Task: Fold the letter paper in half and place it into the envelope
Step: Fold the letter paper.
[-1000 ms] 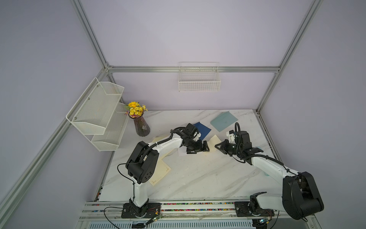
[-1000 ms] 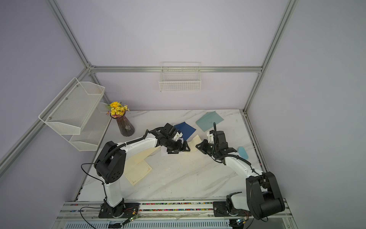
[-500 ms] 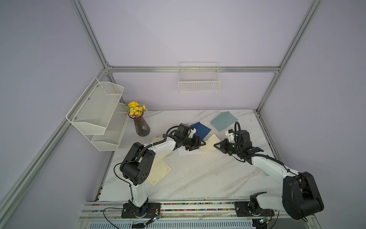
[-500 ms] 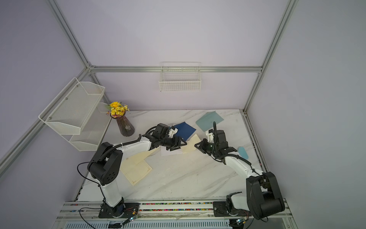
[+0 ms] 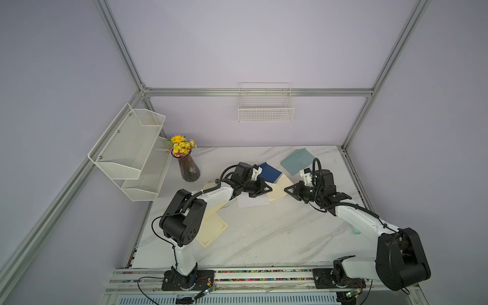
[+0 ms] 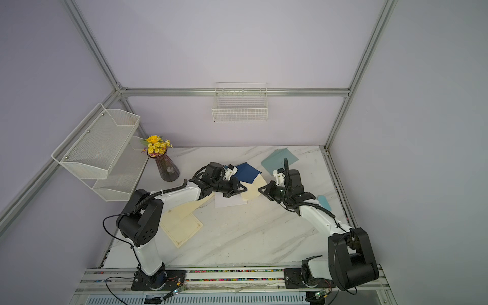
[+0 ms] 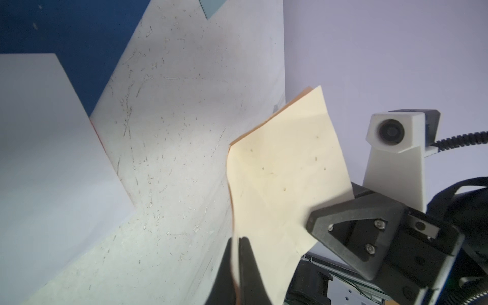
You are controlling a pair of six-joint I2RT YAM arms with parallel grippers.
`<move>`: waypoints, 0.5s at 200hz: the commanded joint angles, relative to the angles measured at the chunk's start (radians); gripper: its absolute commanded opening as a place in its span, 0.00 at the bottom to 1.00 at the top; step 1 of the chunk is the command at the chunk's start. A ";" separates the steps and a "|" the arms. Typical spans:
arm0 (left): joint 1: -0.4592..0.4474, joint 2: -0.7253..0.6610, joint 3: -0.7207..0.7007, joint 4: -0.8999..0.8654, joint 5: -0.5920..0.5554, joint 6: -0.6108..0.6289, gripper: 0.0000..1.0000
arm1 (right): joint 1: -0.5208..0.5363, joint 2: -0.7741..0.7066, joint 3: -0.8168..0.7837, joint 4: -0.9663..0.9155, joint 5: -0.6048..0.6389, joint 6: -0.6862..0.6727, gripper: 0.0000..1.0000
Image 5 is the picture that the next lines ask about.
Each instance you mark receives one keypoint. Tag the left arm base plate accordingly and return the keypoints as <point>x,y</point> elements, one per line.
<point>196,281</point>

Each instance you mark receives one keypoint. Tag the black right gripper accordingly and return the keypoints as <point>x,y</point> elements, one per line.
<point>297,193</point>

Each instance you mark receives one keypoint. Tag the pale yellow envelope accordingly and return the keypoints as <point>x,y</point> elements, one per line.
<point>213,207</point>

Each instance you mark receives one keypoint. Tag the aluminium mounting rail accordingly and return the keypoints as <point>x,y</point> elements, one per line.
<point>270,285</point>

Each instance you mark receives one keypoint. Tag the cream lined letter paper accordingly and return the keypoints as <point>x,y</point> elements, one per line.
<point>212,227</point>

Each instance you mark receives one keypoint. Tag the light teal envelope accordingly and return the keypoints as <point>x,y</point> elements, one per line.
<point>297,161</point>

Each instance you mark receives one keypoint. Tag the dark blue envelope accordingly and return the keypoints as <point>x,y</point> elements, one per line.
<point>269,173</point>

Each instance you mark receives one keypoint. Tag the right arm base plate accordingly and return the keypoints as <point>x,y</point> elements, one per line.
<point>324,278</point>

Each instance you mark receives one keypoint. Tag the yellow flower bouquet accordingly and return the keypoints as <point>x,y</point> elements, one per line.
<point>179,146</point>

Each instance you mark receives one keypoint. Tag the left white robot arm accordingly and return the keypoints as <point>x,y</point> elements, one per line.
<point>182,220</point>

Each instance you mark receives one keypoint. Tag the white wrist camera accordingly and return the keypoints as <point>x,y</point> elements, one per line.
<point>306,176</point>
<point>256,171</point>

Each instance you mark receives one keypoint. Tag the peach lined letter paper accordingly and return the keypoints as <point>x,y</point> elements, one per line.
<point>278,192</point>

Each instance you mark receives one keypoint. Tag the purple ribbed glass vase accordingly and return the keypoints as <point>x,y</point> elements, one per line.
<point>188,168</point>

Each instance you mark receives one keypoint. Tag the white wire wall basket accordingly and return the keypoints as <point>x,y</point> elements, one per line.
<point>265,102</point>

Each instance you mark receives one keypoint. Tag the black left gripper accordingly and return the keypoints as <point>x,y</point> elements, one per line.
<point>260,191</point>

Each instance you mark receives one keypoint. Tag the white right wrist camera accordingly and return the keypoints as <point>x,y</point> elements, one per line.
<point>306,176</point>

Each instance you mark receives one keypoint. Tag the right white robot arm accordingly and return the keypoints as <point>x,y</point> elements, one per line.
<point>399,261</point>

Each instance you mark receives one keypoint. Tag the white sheet of paper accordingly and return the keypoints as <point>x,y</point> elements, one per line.
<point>244,201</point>

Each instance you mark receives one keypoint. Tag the white mesh two-tier shelf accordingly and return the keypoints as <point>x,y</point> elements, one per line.
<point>132,153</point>

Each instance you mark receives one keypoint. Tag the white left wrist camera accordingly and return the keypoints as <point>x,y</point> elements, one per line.
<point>256,171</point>

